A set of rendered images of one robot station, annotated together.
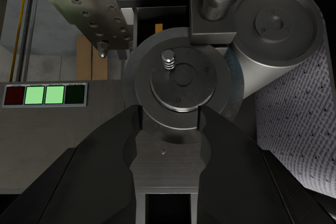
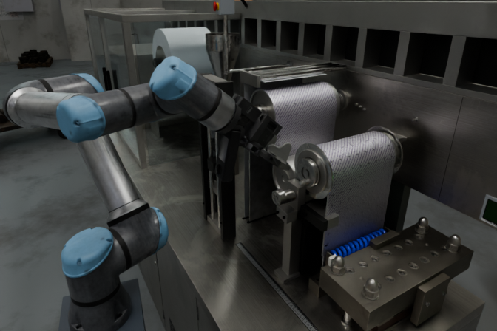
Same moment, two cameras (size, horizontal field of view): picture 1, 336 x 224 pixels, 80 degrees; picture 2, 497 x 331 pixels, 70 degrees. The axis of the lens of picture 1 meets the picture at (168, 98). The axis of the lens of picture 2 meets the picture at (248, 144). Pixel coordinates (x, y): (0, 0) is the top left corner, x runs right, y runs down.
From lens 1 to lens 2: 76 cm
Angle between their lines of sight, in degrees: 60
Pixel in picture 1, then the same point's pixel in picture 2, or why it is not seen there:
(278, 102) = (307, 138)
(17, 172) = not seen: outside the picture
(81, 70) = not seen: outside the picture
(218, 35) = (293, 182)
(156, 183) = (427, 91)
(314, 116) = (285, 133)
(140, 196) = (447, 83)
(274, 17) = (284, 181)
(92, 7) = (399, 262)
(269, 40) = (286, 172)
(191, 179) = (398, 88)
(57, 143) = not seen: outside the picture
